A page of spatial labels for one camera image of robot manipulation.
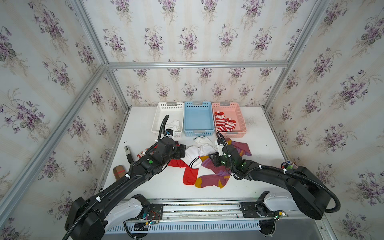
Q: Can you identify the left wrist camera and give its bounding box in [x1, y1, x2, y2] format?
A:
[165, 129, 174, 137]

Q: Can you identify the brown plaid cylinder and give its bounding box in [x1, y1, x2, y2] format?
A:
[113, 165, 127, 181]

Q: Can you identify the small white ankle sock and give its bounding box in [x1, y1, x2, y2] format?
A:
[166, 120, 182, 132]

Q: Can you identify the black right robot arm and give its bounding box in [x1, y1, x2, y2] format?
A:
[210, 133, 341, 220]

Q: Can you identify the colorful small items bundle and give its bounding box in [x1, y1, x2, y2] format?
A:
[281, 161, 298, 170]

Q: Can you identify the white sock upper middle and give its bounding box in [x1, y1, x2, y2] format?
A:
[198, 144, 218, 157]

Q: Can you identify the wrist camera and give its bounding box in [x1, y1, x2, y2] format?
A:
[165, 129, 174, 137]
[216, 139, 226, 157]

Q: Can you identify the red white striped santa sock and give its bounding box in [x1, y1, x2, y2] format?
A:
[214, 111, 227, 132]

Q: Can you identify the aluminium rail front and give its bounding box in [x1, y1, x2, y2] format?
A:
[76, 197, 326, 224]

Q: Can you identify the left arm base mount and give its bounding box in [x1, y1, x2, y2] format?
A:
[131, 204, 164, 222]

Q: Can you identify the blue plastic basket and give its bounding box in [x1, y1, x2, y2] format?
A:
[184, 101, 215, 137]

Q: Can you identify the small black tool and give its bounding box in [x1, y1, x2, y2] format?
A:
[124, 146, 134, 164]

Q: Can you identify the purple yellow sock front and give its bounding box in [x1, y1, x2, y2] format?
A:
[195, 175, 230, 189]

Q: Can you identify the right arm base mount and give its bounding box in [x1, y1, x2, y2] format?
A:
[240, 202, 287, 220]

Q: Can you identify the plain red sock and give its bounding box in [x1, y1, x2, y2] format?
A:
[168, 160, 199, 186]

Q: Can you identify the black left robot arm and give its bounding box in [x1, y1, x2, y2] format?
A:
[63, 116, 186, 240]

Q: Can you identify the purple striped sock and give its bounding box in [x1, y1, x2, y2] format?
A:
[200, 156, 231, 178]

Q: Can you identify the pink plastic basket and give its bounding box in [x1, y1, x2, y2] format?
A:
[212, 102, 247, 138]

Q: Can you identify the white plastic basket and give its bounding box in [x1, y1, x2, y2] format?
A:
[150, 101, 185, 135]

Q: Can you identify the purple yellow sock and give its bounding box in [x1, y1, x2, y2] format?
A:
[195, 175, 230, 189]
[226, 138, 252, 157]

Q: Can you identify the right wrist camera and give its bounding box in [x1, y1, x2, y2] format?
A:
[216, 139, 226, 157]

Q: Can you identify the white sock with black stripes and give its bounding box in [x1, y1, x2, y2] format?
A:
[182, 146, 202, 169]

